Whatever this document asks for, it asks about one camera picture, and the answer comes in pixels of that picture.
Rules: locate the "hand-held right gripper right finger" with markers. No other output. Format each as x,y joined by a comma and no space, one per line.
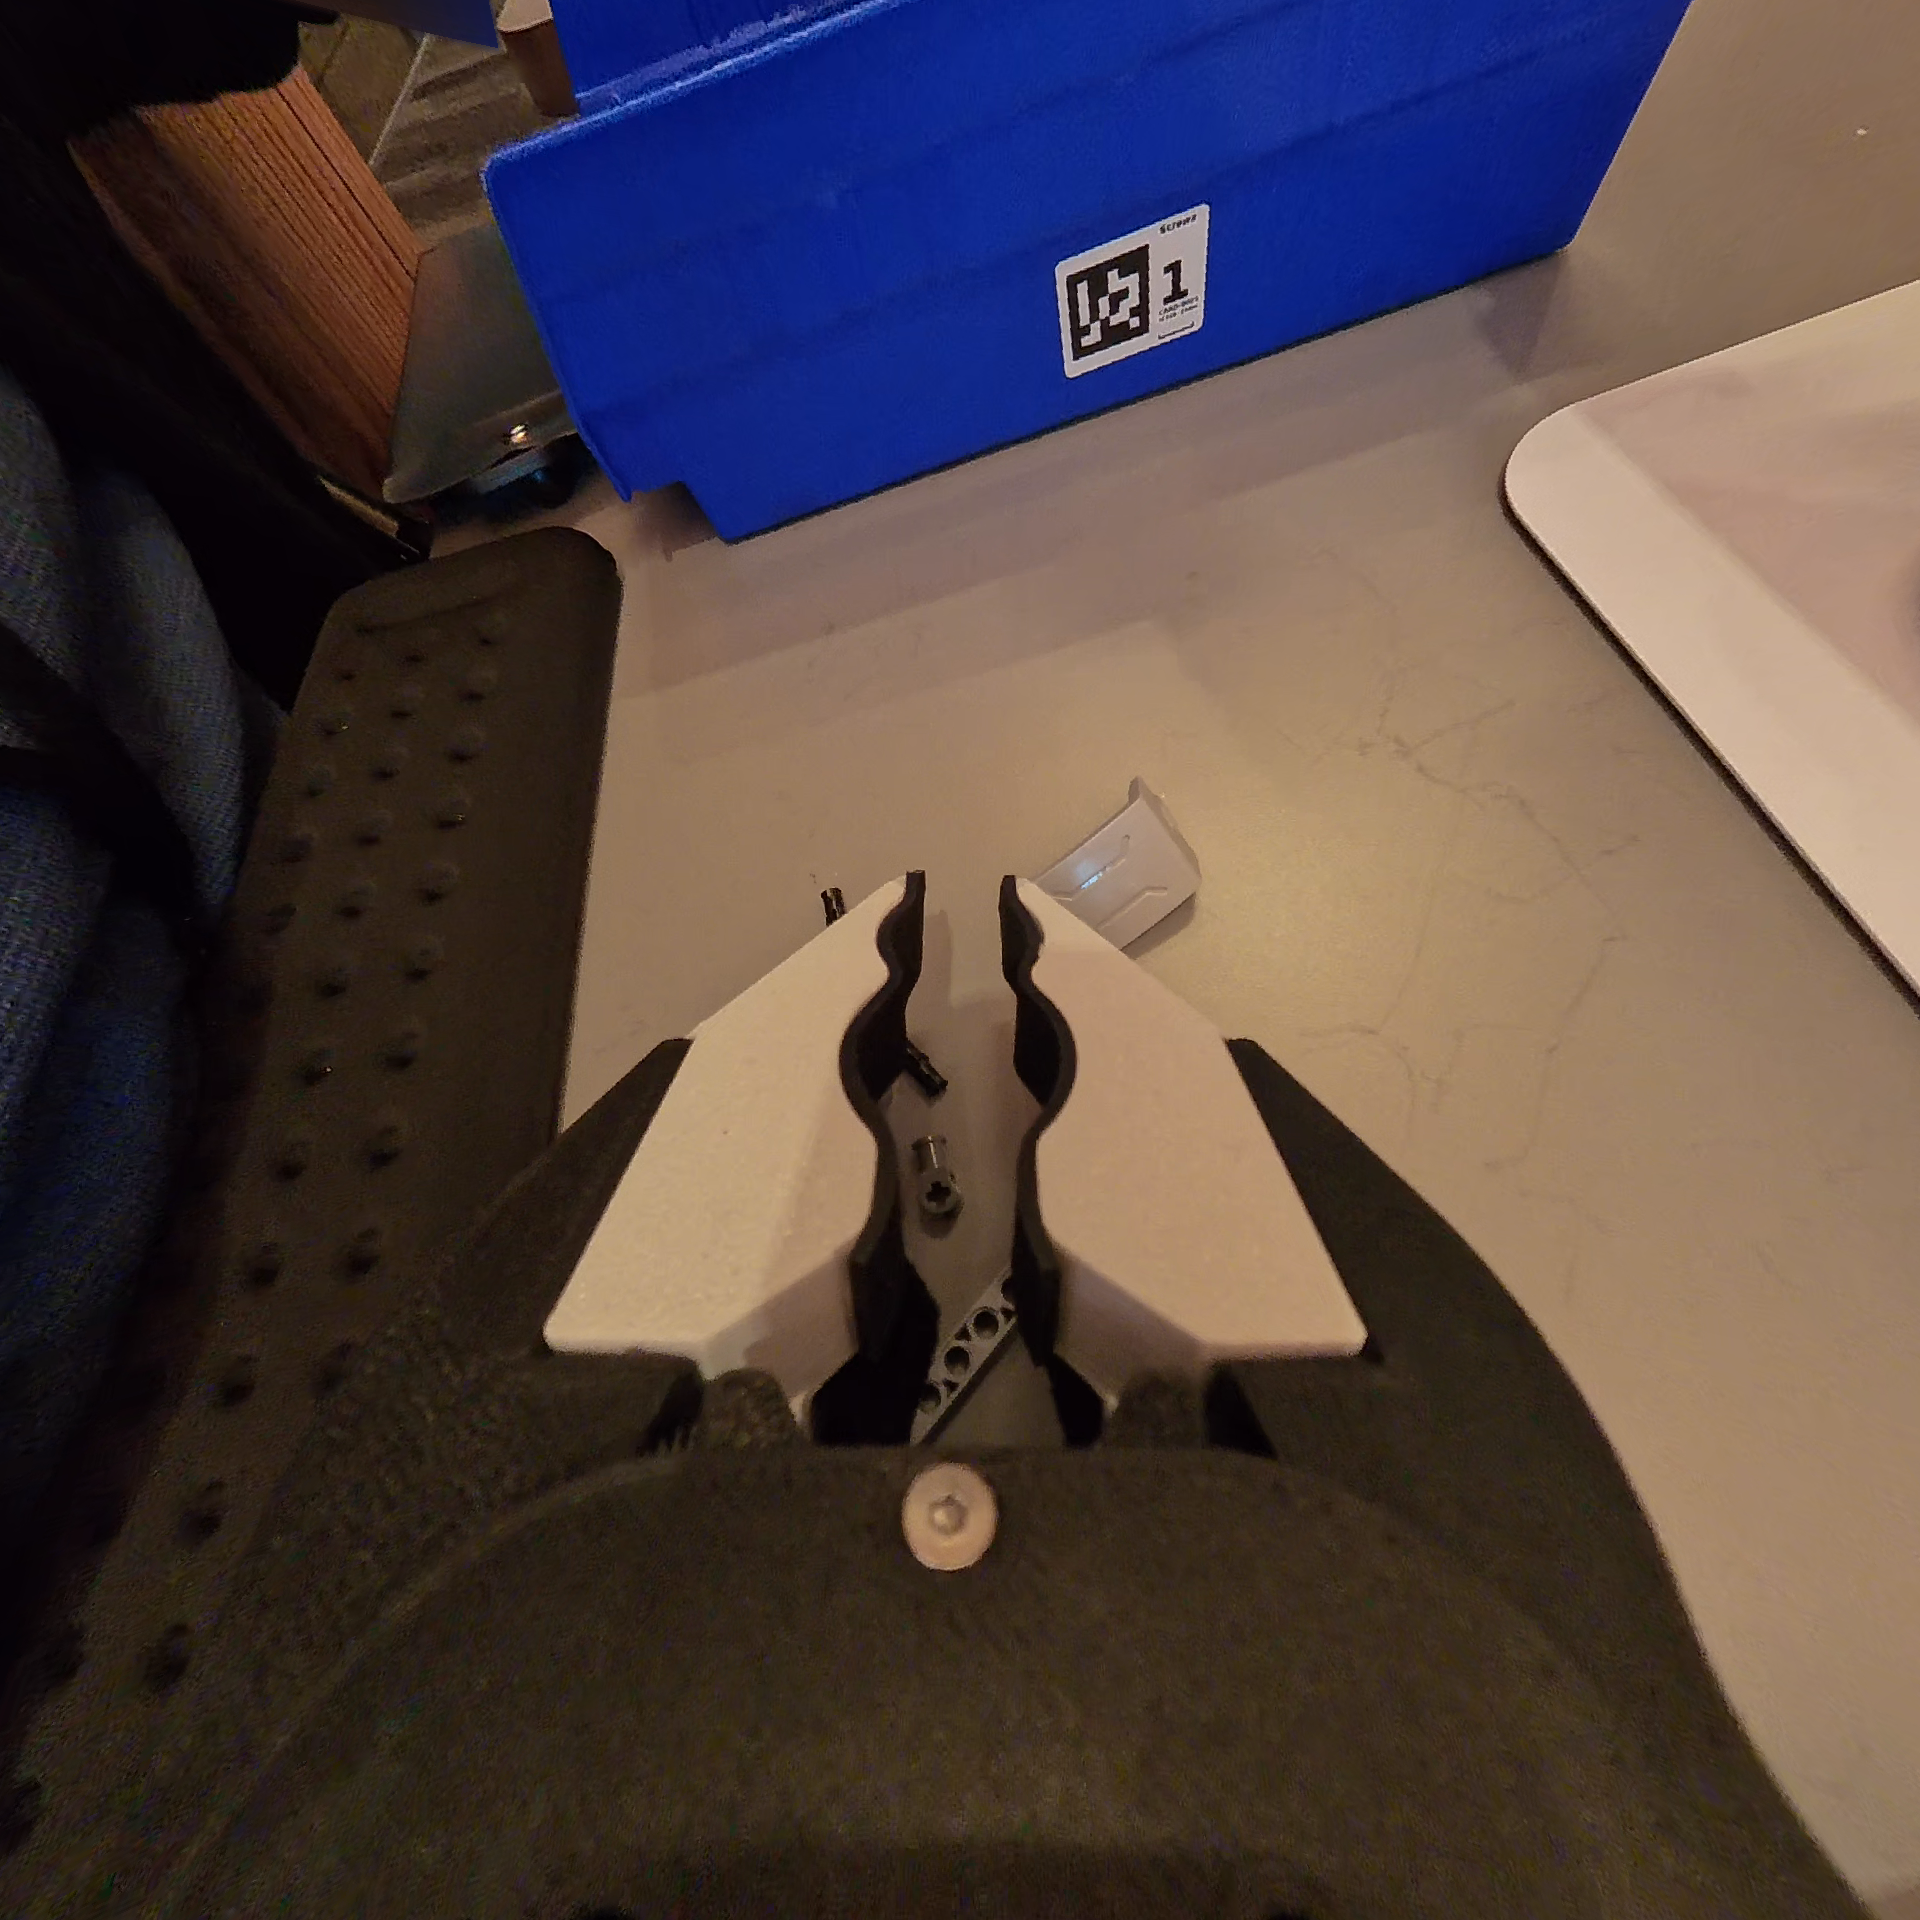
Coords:
1188,1186

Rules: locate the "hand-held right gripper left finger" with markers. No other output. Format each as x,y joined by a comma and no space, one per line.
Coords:
720,1186

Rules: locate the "grey toy connector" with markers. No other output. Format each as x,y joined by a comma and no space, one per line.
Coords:
937,1186

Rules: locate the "grey toy beam with holes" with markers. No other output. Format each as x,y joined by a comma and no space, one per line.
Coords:
963,1352

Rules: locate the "blue plastic bin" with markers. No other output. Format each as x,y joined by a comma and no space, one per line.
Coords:
841,268

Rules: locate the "grey curved toy panel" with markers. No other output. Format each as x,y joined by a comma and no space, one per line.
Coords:
1128,872

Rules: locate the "black dimpled pad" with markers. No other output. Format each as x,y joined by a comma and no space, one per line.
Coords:
387,840

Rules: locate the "metal plate with caster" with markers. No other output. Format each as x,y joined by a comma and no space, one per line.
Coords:
467,374

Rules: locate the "white desk stand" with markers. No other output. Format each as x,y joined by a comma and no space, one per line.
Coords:
1721,529

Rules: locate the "white printed tag label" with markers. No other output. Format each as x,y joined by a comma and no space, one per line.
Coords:
1179,289

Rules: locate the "ribbed wooden cabinet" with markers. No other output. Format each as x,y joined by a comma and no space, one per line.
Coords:
267,268

